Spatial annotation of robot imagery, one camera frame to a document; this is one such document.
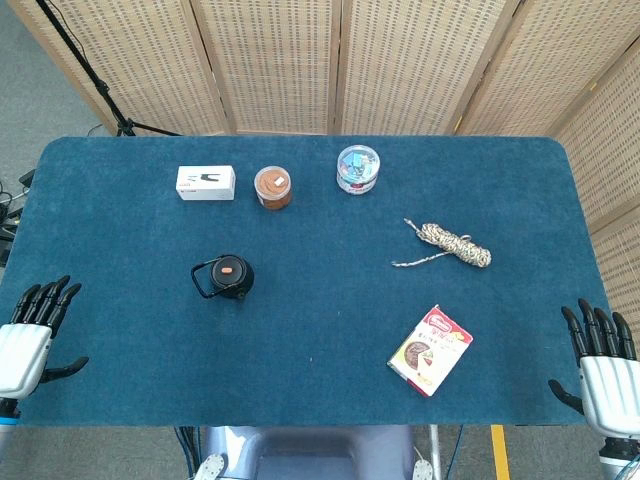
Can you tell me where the black kettle with handle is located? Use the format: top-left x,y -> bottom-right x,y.
190,253 -> 256,301

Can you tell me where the robot torso base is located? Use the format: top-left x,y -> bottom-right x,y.
192,425 -> 441,480

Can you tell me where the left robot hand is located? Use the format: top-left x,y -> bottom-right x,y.
0,275 -> 90,400

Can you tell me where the black lid with wooden knob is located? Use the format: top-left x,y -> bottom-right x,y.
210,256 -> 242,287

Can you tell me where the wicker folding screen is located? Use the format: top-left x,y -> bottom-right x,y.
6,0 -> 640,321

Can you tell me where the black cables and power strip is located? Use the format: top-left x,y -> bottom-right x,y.
0,168 -> 37,269

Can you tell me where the yellow floor tape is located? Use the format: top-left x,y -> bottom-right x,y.
490,424 -> 512,480

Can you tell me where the white cardboard box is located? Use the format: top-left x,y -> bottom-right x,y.
175,165 -> 237,202

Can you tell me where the brown plastic jar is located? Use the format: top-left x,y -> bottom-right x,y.
253,165 -> 294,212

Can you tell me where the red cake mix box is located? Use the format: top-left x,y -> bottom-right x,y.
386,304 -> 475,399

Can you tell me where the blue table mat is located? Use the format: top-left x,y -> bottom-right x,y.
0,135 -> 612,429

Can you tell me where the bundled speckled rope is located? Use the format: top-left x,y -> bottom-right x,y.
391,217 -> 493,270

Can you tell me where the black tripod stand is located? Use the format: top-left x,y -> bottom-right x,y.
34,0 -> 182,138

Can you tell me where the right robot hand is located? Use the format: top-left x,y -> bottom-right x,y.
547,298 -> 640,442

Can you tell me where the clear jar of binder clips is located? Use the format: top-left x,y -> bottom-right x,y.
336,144 -> 381,196

